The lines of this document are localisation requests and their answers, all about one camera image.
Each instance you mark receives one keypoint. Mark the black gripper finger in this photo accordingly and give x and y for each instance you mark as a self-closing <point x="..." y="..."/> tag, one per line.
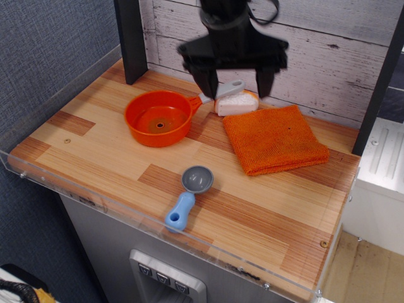
<point x="264" y="80"/>
<point x="207" y="81"/>

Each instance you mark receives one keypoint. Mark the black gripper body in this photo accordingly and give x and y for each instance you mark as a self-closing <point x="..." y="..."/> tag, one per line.
<point x="233" y="46"/>

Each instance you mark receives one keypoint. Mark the orange cloth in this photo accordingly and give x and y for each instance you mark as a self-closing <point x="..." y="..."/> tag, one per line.
<point x="274" y="140"/>

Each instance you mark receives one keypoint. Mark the orange toy pot grey handle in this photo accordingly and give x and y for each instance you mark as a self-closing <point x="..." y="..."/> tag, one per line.
<point x="162" y="117"/>

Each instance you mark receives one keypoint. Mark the blue grey toy spoon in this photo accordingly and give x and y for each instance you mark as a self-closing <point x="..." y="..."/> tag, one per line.
<point x="195" y="180"/>

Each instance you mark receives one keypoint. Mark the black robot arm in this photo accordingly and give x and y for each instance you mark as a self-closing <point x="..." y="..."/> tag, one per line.
<point x="224" y="12"/>

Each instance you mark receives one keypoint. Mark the white orange cheese wedge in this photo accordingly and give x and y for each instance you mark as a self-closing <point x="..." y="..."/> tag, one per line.
<point x="239" y="103"/>

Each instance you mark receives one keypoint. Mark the white ridged appliance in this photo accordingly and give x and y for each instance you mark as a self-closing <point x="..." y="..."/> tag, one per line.
<point x="374" y="210"/>

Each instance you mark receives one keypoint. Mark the grey cabinet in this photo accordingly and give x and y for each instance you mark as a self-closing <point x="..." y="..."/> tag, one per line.
<point x="235" y="264"/>

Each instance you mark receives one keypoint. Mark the clear acrylic table guard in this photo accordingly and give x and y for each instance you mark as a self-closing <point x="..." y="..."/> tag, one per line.
<point x="85" y="149"/>

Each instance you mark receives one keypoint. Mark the silver button control panel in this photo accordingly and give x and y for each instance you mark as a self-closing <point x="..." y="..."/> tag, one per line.
<point x="160" y="282"/>

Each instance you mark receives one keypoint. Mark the yellow tape piece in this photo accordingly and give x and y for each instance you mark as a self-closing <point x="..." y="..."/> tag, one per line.
<point x="43" y="296"/>

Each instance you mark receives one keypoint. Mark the black left frame post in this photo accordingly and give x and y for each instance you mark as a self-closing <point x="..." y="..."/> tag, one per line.
<point x="130" y="28"/>

